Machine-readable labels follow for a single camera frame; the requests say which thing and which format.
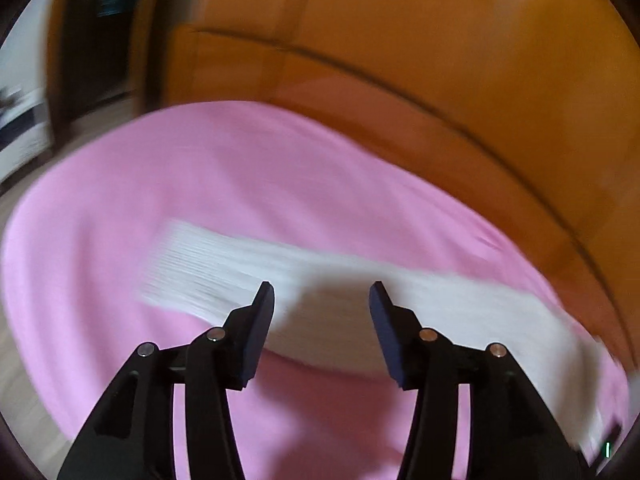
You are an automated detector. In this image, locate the dark doorway with handle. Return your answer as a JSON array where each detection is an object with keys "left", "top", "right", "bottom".
[{"left": 46, "top": 0, "right": 177, "bottom": 126}]

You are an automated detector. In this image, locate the white cabinet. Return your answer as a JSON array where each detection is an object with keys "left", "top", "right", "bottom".
[{"left": 0, "top": 87, "right": 53, "bottom": 182}]

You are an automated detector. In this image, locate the orange wooden headboard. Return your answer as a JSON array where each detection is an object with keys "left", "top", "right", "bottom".
[{"left": 137, "top": 0, "right": 639, "bottom": 366}]

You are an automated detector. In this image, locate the pink bed sheet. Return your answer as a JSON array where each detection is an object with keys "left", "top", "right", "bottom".
[{"left": 0, "top": 98, "right": 632, "bottom": 480}]

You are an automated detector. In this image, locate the white knit sweater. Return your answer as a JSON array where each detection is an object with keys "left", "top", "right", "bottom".
[{"left": 139, "top": 221, "right": 629, "bottom": 452}]

